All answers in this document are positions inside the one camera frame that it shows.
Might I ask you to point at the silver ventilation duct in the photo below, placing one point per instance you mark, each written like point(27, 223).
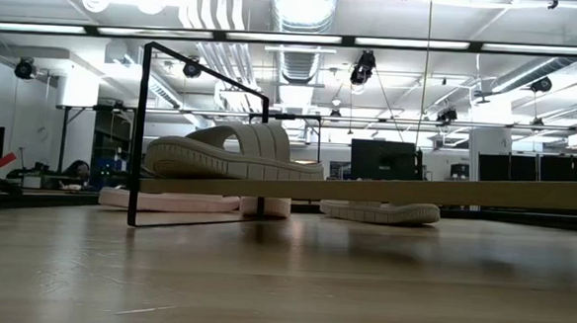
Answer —
point(302, 9)

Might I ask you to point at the black beam with light strips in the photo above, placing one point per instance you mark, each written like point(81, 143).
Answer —
point(219, 34)

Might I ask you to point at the wooden shelf with black frame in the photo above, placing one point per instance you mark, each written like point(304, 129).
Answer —
point(415, 190)

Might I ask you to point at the grey rubber slide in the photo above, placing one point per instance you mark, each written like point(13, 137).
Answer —
point(209, 162)
point(380, 213)

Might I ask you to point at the pink rubber slide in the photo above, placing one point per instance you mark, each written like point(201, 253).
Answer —
point(276, 208)
point(167, 202)

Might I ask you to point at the black ceiling-hung reel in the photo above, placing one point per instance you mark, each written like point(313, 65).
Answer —
point(192, 69)
point(24, 68)
point(446, 114)
point(362, 69)
point(541, 85)

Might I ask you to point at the person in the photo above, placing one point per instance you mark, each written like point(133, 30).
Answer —
point(77, 170)

